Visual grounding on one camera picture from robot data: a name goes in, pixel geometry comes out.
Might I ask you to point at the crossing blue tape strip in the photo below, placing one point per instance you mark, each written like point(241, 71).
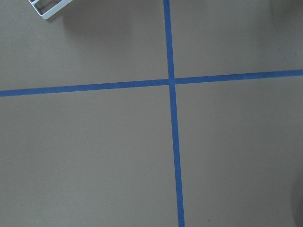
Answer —
point(149, 83)

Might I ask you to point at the white wire basket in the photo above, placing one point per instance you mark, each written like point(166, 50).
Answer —
point(48, 8)

